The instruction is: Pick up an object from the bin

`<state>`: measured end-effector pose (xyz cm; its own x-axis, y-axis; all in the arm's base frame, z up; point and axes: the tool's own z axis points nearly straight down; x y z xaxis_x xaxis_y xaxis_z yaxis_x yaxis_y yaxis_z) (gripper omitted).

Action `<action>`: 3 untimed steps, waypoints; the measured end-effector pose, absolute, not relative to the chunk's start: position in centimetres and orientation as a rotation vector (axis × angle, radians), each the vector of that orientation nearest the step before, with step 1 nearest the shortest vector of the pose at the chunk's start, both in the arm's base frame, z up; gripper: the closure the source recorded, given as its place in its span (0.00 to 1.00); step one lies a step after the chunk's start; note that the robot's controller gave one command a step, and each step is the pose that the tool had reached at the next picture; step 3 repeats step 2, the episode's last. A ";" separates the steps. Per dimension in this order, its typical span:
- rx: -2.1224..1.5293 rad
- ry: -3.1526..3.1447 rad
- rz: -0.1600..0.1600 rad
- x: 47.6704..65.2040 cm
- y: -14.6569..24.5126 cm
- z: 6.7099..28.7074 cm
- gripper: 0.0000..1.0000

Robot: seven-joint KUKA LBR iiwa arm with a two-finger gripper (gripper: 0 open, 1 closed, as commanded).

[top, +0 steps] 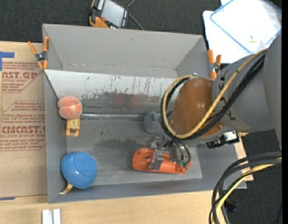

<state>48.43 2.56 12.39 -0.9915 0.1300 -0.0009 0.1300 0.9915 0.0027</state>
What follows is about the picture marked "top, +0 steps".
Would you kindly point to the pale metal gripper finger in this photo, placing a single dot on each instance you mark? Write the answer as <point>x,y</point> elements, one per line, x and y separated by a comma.
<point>156,162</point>
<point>155,146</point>

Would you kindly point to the blue bowl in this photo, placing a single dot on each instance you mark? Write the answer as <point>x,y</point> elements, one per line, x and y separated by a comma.
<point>79,169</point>

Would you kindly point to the yellow toy banana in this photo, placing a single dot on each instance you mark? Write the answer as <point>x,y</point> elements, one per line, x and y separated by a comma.
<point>68,188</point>

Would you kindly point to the small yellow-orange toy figure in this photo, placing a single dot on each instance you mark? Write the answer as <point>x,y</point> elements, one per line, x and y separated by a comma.
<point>73,127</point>

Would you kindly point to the orange-pink toy peach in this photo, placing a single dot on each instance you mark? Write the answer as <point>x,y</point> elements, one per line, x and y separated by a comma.
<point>69,107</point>

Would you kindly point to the black cylinder on white bracket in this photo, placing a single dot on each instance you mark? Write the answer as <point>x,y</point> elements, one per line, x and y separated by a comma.
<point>222,140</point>

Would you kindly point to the orange toy power drill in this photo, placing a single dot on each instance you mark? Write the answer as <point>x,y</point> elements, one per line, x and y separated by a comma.
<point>141,158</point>

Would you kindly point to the brown cardboard board red print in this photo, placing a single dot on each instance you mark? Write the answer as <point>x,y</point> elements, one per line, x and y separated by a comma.
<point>22,115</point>

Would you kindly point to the grey metal bin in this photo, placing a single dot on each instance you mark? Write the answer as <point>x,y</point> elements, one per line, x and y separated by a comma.
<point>125,148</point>

